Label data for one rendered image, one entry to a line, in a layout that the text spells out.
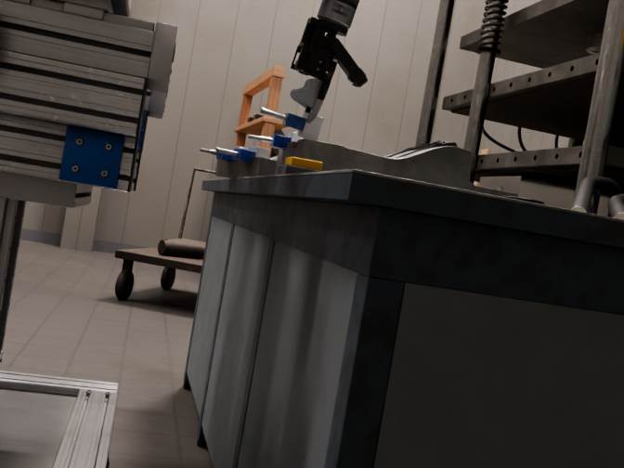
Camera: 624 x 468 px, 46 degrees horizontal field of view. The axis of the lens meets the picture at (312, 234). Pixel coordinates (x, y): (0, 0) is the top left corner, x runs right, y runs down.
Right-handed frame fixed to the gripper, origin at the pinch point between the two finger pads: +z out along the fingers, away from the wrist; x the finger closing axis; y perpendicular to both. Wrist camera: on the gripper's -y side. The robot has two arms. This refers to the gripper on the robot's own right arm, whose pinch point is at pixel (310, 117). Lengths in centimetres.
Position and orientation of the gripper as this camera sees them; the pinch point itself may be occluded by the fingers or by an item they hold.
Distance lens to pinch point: 160.7
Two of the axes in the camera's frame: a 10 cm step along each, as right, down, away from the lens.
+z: -3.3, 9.4, 1.2
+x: 2.0, 2.0, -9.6
